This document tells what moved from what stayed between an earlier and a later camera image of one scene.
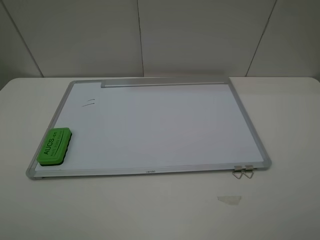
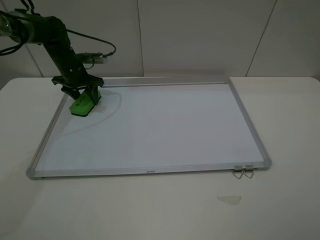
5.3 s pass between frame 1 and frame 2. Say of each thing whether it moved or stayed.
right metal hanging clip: stayed
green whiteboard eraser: moved
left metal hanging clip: stayed
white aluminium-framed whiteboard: stayed
